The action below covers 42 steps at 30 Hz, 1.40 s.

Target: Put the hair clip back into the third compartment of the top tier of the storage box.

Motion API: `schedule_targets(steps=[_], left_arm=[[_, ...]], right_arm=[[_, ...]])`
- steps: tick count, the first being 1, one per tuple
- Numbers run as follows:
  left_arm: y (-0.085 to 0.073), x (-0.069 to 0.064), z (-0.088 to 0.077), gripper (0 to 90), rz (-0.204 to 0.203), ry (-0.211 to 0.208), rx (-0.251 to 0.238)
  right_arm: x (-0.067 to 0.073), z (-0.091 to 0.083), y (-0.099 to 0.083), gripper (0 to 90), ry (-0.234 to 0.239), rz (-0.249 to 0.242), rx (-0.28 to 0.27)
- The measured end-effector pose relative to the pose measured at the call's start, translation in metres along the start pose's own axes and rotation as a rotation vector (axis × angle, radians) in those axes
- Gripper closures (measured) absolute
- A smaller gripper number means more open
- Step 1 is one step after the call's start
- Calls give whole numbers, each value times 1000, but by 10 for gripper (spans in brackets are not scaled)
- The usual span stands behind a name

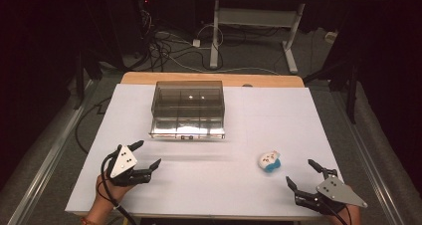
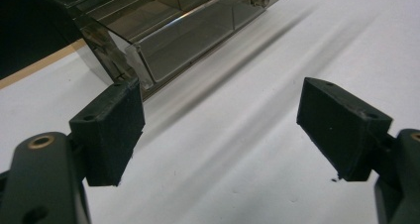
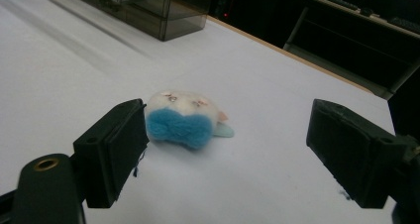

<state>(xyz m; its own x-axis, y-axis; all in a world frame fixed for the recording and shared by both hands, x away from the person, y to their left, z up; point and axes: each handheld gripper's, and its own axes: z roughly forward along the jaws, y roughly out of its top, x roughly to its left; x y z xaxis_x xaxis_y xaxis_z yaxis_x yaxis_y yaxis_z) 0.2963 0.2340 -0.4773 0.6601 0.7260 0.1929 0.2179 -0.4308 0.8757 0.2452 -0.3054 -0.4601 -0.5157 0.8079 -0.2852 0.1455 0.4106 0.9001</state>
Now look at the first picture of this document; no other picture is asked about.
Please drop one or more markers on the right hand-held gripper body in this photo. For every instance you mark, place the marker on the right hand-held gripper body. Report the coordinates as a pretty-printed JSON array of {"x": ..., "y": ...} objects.
[{"x": 335, "y": 191}]

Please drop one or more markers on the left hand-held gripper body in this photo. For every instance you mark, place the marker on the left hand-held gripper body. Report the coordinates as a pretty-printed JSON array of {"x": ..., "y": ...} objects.
[{"x": 122, "y": 162}]

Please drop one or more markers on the white and blue plush toy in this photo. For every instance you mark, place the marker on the white and blue plush toy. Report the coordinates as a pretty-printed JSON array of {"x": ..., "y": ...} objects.
[{"x": 268, "y": 159}]

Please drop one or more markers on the clear plastic drawer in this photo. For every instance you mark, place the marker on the clear plastic drawer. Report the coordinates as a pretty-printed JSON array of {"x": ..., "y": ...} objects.
[{"x": 187, "y": 131}]

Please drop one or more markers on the smoky transparent drawer box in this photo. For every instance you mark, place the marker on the smoky transparent drawer box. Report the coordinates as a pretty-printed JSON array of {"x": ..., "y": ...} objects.
[{"x": 189, "y": 99}]

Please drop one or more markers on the person's right hand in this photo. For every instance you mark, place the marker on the person's right hand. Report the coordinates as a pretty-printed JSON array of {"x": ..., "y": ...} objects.
[{"x": 352, "y": 216}]

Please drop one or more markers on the person's left hand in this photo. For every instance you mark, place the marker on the person's left hand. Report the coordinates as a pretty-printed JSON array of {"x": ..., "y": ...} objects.
[{"x": 107, "y": 190}]

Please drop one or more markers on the white table cover sheet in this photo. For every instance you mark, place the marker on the white table cover sheet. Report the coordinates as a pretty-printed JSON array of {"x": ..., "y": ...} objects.
[{"x": 215, "y": 185}]

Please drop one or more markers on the black metal stand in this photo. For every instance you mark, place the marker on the black metal stand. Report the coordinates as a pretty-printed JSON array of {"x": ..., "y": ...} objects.
[
  {"x": 79, "y": 79},
  {"x": 351, "y": 95}
]

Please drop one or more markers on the wooden table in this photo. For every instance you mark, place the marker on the wooden table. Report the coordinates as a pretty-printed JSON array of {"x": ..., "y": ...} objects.
[{"x": 199, "y": 78}]

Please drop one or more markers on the white power adapter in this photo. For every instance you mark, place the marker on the white power adapter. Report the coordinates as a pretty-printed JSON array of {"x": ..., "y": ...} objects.
[{"x": 196, "y": 43}]

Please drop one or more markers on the white-legged desk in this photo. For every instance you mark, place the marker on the white-legged desk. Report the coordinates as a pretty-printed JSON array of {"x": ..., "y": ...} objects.
[{"x": 255, "y": 17}]

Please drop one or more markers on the aluminium floor rail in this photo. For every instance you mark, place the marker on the aluminium floor rail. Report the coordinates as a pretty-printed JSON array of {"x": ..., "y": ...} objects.
[
  {"x": 49, "y": 155},
  {"x": 368, "y": 158}
]

